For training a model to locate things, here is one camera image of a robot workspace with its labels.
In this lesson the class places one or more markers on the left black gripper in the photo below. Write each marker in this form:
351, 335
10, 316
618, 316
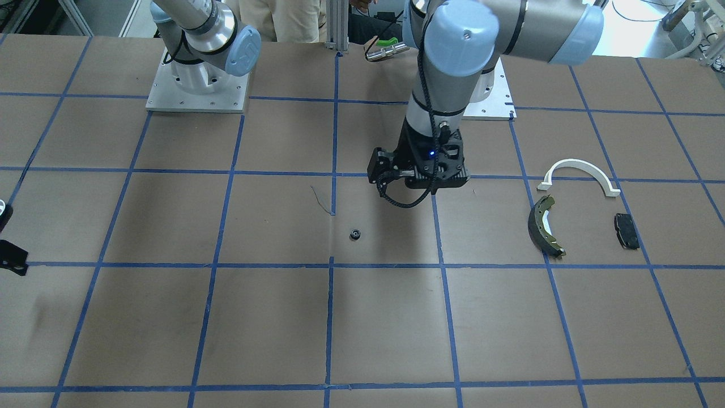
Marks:
405, 148

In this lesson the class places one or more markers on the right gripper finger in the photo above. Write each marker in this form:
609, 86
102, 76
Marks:
14, 258

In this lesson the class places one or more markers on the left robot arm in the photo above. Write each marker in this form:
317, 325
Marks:
459, 44

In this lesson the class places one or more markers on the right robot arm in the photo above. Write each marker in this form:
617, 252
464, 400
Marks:
210, 54

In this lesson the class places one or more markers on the seated person in beige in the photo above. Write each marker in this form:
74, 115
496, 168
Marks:
285, 21

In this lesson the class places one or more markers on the green brake shoe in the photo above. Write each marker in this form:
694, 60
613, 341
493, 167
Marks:
540, 230

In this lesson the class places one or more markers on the black brake pad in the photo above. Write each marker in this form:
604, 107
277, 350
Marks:
626, 231

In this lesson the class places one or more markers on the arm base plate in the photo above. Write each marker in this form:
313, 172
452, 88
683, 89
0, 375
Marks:
200, 88
491, 99

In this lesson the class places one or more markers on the aluminium frame post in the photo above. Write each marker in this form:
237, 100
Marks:
337, 16

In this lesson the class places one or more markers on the white curved plastic bracket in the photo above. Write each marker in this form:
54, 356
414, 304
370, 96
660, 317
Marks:
594, 171

